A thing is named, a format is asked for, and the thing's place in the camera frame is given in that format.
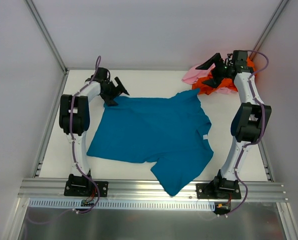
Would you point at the white slotted cable duct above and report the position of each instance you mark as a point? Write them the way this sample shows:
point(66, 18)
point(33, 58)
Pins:
point(117, 204)

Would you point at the teal blue t shirt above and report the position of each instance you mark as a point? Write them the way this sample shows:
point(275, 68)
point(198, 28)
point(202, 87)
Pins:
point(171, 133)

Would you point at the orange t shirt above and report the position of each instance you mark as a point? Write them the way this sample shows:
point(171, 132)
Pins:
point(213, 75)

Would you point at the aluminium corner post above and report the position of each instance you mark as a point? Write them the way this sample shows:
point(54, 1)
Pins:
point(277, 13)
point(45, 33)

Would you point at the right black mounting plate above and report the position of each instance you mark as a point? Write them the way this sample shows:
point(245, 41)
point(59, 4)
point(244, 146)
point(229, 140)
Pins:
point(211, 191)

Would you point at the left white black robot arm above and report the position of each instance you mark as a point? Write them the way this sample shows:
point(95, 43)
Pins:
point(74, 120)

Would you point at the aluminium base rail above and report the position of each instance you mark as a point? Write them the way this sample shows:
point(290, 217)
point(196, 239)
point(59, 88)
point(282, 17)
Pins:
point(151, 190)

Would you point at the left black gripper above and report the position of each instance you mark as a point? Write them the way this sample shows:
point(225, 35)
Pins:
point(111, 90)

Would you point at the right aluminium corner post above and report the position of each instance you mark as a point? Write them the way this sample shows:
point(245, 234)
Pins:
point(277, 13)

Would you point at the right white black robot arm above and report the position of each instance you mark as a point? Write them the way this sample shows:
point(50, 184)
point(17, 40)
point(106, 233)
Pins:
point(247, 127)

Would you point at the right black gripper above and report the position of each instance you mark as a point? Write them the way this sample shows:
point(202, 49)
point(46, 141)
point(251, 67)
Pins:
point(219, 70)

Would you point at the pink t shirt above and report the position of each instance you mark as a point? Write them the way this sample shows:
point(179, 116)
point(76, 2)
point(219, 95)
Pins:
point(196, 78)

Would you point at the left aluminium corner post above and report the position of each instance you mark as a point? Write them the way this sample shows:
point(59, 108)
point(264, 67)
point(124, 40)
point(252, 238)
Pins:
point(45, 33)

